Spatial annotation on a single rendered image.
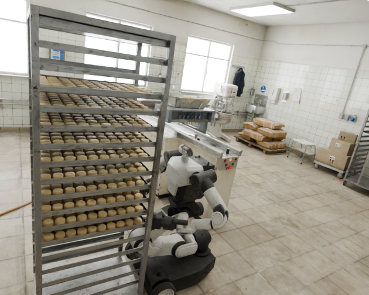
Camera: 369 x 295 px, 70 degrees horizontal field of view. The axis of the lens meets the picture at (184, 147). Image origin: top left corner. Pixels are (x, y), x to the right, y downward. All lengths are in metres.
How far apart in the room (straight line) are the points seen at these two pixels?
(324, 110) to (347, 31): 1.64
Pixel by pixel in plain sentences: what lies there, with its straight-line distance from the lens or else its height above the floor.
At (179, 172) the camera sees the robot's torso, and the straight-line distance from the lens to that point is 1.84.
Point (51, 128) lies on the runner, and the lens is 1.36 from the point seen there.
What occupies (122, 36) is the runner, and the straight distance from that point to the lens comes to 1.37.
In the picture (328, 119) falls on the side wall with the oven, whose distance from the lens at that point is 6.70.
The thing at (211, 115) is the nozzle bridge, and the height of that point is 1.12.
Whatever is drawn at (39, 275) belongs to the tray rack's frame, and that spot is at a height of 0.53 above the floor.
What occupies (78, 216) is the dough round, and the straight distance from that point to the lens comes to 1.65.
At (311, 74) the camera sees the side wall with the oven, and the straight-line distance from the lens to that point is 7.04.
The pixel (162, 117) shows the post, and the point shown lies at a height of 1.39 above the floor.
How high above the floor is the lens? 1.69
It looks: 17 degrees down
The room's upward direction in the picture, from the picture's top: 9 degrees clockwise
